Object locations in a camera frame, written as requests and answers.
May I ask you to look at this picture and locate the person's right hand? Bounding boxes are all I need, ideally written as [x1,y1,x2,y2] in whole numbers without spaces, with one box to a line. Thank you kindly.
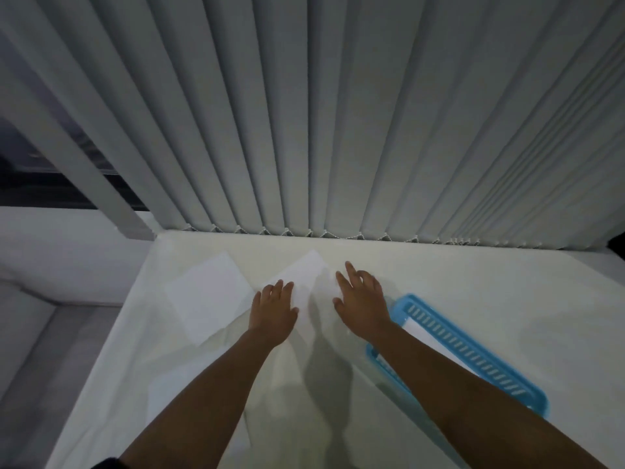
[333,261,394,343]

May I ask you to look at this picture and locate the person's left hand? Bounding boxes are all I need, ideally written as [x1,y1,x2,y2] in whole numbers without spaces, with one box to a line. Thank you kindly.
[248,279,299,346]

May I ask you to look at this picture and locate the person's right forearm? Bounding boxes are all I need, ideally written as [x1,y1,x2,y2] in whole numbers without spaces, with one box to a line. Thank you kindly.
[366,320,609,469]

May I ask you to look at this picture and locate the person's left forearm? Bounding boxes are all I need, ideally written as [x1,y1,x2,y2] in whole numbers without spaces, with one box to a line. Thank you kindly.
[118,330,290,469]

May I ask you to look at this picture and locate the white square paper sheet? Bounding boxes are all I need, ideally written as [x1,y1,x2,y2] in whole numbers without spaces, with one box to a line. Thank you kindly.
[164,252,257,345]

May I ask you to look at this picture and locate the white paper stack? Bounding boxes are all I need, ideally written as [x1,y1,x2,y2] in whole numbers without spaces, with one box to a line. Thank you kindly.
[402,317,483,379]

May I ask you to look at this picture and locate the blue slotted plastic basket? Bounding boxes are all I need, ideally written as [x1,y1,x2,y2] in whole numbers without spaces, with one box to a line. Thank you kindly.
[365,294,550,419]

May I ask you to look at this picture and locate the grey vertical window blinds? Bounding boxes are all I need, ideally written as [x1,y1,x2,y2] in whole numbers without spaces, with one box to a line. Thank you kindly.
[0,0,625,262]

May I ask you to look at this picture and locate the dark window pane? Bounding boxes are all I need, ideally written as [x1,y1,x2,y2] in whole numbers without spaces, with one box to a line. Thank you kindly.
[0,116,150,211]

